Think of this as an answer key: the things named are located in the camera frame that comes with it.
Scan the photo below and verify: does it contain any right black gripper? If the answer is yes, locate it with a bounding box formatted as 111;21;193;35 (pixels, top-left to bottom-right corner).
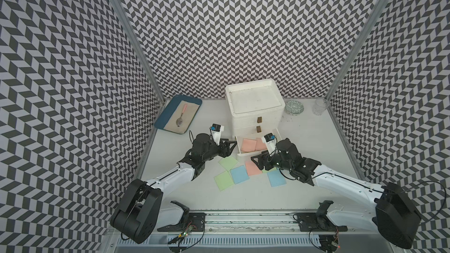
251;148;293;171

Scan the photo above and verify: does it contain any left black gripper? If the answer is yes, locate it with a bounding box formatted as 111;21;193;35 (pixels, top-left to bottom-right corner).
202;138;237;162

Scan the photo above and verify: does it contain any pink sticky note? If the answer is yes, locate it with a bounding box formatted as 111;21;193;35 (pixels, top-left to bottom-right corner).
255;138;267;151
241;138;256;153
245;160;263;176

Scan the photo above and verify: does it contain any pink sticky note bottom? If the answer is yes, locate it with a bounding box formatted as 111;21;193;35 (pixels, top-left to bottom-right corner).
241;138;256;153

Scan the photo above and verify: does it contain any white drawer cabinet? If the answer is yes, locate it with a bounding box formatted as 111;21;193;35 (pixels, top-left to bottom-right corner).
225;78;285;136

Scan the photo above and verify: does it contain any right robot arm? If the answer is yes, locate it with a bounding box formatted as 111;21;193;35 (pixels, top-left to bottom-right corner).
251;138;422;249

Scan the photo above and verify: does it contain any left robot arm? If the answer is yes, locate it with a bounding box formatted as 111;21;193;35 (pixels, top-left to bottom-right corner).
110;133;237;244

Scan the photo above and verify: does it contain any green sticky note centre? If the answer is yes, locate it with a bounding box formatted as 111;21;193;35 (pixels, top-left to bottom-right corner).
262;167;277;173

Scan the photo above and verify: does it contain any green sticky note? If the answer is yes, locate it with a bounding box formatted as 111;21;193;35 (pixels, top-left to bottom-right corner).
214;171;234;191
262;167;277;173
219;156;238;171

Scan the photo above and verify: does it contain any green sticky note upper left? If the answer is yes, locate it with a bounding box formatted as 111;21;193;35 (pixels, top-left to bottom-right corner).
219;156;238;171

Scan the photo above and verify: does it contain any blue sticky note lower right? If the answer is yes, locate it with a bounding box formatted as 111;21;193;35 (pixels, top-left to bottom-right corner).
267;169;287;187

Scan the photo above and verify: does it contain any blue sticky note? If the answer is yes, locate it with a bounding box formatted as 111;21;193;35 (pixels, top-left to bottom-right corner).
230;166;250;185
267;169;287;187

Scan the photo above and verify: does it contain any blue sticky note left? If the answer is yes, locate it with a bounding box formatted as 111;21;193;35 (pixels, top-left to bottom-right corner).
230;166;250;185

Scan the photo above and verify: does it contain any green sticky note lower left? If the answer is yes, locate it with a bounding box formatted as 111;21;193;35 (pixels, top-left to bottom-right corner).
214;171;234;191

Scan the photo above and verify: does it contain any beige tray liner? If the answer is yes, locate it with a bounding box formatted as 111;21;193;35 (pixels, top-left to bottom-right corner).
164;101;200;134

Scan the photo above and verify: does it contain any blue tray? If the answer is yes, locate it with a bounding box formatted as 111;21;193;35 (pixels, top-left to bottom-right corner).
155;95;203;135

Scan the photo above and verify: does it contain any green patterned small dish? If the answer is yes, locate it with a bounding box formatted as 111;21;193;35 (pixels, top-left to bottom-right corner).
285;100;305;115

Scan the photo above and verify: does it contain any clear glass cup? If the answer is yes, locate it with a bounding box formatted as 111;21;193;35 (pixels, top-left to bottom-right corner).
312;98;329;116

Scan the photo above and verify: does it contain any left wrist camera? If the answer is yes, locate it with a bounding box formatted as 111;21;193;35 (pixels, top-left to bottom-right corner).
210;124;225;145

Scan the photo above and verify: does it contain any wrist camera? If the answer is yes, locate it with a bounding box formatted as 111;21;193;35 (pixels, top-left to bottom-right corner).
262;133;278;155
210;124;225;145

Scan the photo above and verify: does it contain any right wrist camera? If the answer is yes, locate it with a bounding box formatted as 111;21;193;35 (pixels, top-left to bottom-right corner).
262;133;278;155

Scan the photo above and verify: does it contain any pink handled spoon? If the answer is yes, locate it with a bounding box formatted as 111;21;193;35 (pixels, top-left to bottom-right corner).
176;104;188;127

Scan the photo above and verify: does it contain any aluminium front rail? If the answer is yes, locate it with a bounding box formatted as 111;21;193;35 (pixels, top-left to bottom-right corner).
105;210;401;236

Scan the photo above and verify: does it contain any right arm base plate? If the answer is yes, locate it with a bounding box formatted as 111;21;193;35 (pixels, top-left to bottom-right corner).
292;200;348;233

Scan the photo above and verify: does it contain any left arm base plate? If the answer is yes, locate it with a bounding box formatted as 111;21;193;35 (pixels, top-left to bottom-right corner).
155;200;206;233

